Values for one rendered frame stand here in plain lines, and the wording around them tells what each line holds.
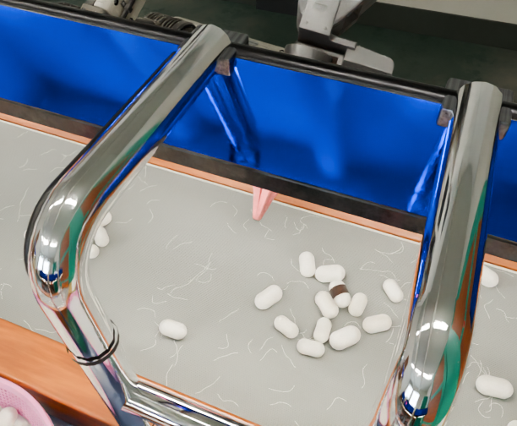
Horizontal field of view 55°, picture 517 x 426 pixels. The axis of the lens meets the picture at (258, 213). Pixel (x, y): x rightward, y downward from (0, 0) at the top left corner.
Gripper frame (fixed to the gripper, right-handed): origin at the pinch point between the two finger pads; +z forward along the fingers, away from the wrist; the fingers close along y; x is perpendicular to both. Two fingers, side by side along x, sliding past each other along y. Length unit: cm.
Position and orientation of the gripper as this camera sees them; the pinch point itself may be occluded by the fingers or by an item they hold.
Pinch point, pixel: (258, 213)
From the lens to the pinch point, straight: 58.4
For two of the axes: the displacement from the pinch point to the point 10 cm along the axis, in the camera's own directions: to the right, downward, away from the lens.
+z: -3.0, 9.5, 0.4
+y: 9.2, 3.0, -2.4
